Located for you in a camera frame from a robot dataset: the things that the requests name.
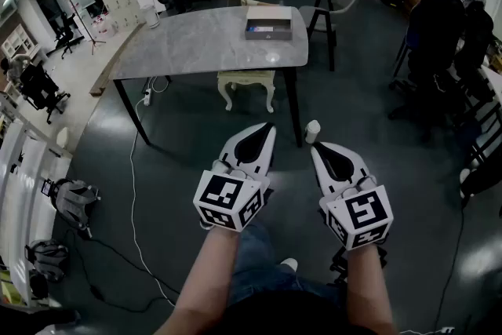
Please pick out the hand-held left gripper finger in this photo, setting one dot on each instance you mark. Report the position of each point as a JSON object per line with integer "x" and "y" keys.
{"x": 267, "y": 161}
{"x": 231, "y": 151}

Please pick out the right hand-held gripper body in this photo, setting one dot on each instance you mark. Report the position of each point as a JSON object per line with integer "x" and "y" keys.
{"x": 364, "y": 210}

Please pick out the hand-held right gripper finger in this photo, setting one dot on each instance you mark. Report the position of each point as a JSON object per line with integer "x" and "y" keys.
{"x": 355, "y": 164}
{"x": 323, "y": 180}

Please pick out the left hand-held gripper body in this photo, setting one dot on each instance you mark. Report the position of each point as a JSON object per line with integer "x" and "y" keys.
{"x": 223, "y": 194}

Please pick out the grey box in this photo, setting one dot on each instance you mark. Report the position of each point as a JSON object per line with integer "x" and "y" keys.
{"x": 268, "y": 13}

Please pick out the person's right forearm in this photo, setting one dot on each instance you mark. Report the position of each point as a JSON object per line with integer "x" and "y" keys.
{"x": 368, "y": 286}

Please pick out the person's left forearm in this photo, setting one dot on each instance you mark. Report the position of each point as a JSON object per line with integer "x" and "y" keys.
{"x": 200, "y": 278}

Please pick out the white paper cup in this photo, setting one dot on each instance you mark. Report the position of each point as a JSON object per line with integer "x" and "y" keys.
{"x": 312, "y": 133}

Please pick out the black table leg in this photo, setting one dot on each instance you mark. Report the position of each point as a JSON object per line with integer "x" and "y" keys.
{"x": 131, "y": 111}
{"x": 293, "y": 110}

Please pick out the cream carved stool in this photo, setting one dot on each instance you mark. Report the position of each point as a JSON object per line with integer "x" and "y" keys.
{"x": 246, "y": 77}

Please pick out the person's blue jeans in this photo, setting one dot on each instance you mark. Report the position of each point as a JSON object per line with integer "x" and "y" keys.
{"x": 259, "y": 266}

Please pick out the person's white shoe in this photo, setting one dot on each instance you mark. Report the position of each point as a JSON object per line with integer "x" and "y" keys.
{"x": 290, "y": 264}
{"x": 466, "y": 176}

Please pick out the white power strip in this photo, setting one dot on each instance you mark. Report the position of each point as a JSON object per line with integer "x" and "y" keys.
{"x": 147, "y": 98}

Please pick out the person's black shirt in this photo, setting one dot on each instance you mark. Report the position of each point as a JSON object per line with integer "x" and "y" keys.
{"x": 290, "y": 315}

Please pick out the wooden armchair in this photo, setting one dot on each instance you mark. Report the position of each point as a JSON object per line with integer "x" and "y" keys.
{"x": 251, "y": 2}

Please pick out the black jacket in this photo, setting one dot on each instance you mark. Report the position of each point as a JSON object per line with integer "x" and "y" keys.
{"x": 435, "y": 35}

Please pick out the grey chair black legs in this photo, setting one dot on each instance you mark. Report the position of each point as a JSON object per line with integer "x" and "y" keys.
{"x": 341, "y": 2}

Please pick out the white shelf unit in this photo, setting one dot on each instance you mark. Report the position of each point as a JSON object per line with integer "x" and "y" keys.
{"x": 23, "y": 184}

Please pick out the black office chair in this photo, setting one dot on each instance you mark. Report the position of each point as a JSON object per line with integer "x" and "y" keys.
{"x": 64, "y": 33}
{"x": 37, "y": 86}

